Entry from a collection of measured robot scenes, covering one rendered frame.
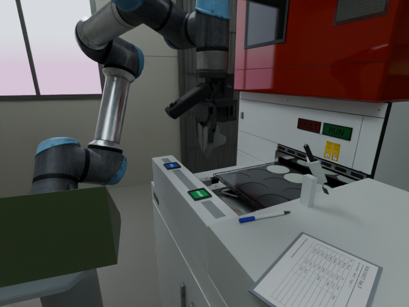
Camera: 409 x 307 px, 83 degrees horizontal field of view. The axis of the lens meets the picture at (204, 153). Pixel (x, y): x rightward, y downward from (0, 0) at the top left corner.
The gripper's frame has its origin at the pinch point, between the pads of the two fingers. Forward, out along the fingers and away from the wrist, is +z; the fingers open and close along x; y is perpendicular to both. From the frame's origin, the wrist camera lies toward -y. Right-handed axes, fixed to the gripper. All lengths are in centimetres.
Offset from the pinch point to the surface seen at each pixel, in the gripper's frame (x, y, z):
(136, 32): 223, 29, -64
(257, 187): 10.8, 27.4, 20.8
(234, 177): 22.6, 24.9, 20.8
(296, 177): 11, 48, 21
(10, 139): 244, -105, 42
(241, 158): 66, 58, 31
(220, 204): -2.5, 3.8, 14.7
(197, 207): -1.1, -2.7, 14.7
